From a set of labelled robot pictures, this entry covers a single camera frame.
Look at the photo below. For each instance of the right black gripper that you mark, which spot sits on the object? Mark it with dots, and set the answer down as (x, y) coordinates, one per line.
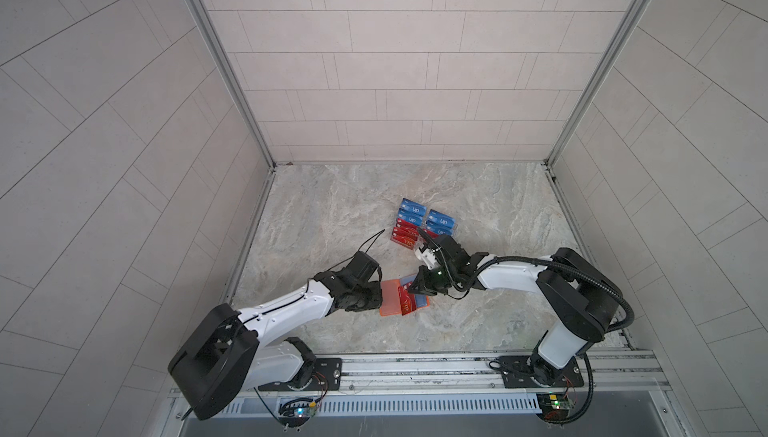
(420, 280)

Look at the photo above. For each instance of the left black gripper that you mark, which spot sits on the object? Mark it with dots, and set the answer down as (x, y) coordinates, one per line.
(374, 302)

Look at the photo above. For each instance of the red vip card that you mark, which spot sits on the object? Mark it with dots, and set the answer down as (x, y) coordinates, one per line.
(406, 300)
(404, 237)
(404, 227)

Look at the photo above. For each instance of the orange leather card holder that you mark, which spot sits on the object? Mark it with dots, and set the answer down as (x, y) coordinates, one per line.
(397, 300)

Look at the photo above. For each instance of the clear acrylic card display stand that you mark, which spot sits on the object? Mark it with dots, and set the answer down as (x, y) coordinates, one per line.
(422, 227)

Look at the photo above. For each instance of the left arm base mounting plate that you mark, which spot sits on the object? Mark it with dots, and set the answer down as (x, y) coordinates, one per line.
(320, 375)

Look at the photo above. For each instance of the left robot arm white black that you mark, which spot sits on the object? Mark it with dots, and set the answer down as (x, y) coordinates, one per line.
(235, 349)

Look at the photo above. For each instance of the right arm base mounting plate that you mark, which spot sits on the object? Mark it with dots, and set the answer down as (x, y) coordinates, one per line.
(516, 371)

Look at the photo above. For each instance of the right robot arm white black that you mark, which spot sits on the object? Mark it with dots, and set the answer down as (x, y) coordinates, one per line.
(588, 304)

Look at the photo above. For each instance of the blue vip card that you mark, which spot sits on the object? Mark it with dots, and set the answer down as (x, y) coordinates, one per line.
(410, 217)
(435, 229)
(412, 207)
(440, 219)

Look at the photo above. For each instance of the blue VIP card back right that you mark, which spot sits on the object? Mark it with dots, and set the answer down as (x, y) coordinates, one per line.
(440, 219)

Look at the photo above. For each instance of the blue VIP card back left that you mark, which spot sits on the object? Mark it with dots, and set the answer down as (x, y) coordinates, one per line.
(412, 207)

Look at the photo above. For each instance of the left green circuit board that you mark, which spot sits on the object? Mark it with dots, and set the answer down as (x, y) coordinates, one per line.
(297, 412)

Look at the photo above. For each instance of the green circuit board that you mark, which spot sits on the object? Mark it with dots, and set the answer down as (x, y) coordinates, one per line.
(297, 412)
(554, 407)

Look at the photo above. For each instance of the right green circuit board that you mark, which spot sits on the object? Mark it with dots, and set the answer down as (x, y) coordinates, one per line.
(554, 407)

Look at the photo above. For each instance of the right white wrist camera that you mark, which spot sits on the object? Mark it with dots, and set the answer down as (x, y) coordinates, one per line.
(427, 257)

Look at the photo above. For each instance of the aluminium mounting rail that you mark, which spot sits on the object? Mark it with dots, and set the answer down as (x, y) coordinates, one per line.
(468, 372)

